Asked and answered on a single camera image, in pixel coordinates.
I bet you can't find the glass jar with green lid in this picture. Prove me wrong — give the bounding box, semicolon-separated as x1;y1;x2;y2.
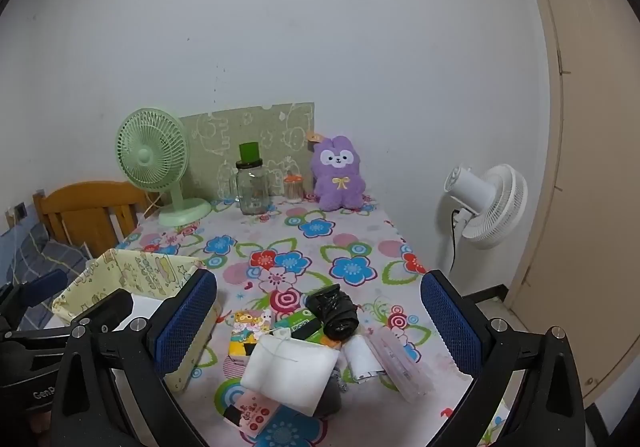
229;142;271;216

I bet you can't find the cartoon print tissue pack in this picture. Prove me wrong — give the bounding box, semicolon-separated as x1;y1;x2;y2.
227;309;276;368

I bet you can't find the floral tablecloth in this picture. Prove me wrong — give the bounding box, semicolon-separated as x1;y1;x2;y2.
47;194;511;447

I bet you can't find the wooden headboard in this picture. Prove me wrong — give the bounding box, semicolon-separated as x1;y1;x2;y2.
32;181;153;258

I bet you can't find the blue bed sheet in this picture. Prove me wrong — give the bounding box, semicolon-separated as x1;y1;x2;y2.
0;224;31;283

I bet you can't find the beige door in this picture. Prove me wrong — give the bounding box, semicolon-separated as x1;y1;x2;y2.
510;0;640;408

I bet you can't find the purple plush bunny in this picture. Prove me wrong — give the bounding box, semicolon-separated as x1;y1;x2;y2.
307;131;368;212

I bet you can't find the green patterned board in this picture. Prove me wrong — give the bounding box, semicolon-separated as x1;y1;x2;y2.
179;102;316;202

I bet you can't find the grey plaid pillow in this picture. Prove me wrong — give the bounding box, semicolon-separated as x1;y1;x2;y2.
10;222;93;328

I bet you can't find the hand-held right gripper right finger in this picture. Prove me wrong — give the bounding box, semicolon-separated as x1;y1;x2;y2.
420;269;586;447

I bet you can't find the white folded pouch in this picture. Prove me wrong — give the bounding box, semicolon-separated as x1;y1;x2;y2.
241;333;342;418

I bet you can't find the pink clear case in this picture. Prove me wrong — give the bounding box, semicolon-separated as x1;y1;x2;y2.
367;327;435;403

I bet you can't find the white standing fan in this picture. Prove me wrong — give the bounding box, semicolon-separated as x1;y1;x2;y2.
435;164;528;288

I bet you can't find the black plastic bag roll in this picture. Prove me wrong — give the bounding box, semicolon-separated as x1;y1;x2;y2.
305;283;360;342

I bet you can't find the small white pouch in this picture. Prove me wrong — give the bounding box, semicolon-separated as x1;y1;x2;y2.
342;334;386;384

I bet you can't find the small jar with orange lid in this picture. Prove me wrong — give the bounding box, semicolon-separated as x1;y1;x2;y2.
283;170;305;204

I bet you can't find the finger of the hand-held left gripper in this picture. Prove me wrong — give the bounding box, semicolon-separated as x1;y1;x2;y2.
70;288;135;330
0;269;68;328

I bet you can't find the green packet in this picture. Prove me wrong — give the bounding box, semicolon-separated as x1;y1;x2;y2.
272;309;328;344

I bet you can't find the black fan cable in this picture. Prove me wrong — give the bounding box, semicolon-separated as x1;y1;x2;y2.
450;208;473;275

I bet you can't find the pink tissue pack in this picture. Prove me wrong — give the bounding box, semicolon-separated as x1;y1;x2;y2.
222;388;281;438

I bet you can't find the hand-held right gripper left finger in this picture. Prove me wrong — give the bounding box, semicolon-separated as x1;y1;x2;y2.
50;268;221;447

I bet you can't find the green desk fan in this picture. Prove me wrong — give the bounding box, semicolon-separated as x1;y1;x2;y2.
116;108;212;228

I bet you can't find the white fan cable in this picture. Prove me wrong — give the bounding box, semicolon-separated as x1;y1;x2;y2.
145;191;168;220

